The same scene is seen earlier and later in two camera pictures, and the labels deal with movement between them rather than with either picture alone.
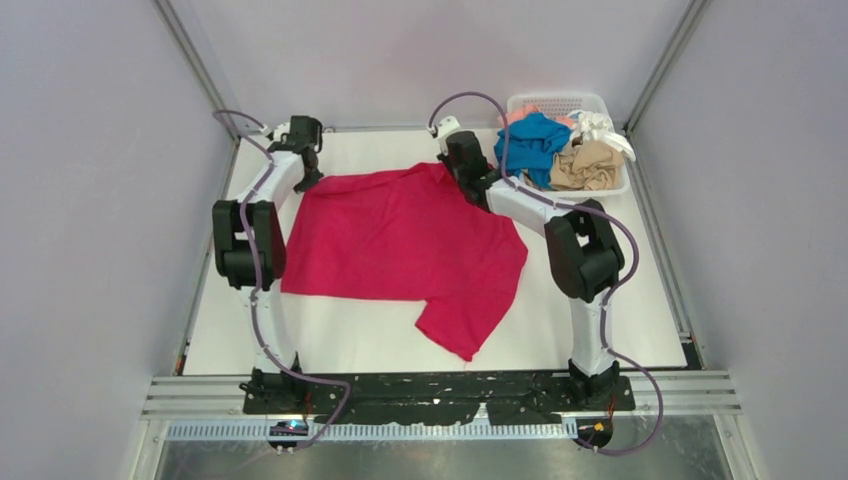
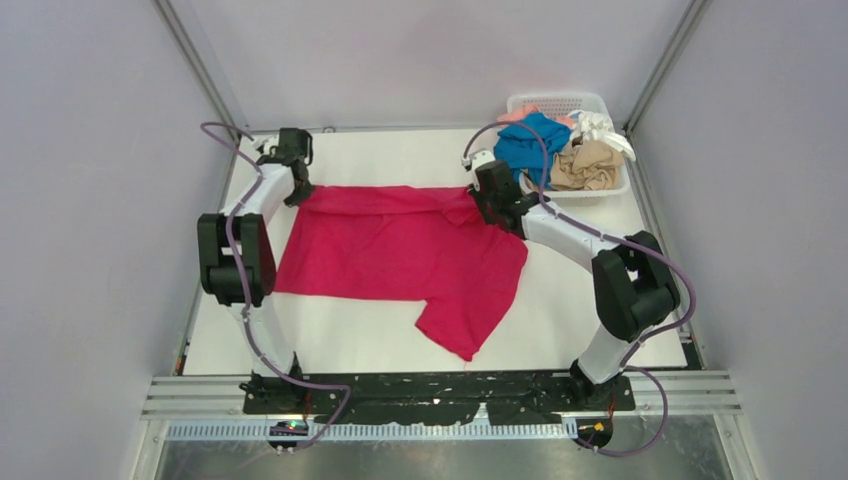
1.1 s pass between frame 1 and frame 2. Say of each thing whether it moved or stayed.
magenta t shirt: stayed
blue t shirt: stayed
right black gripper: moved
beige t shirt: stayed
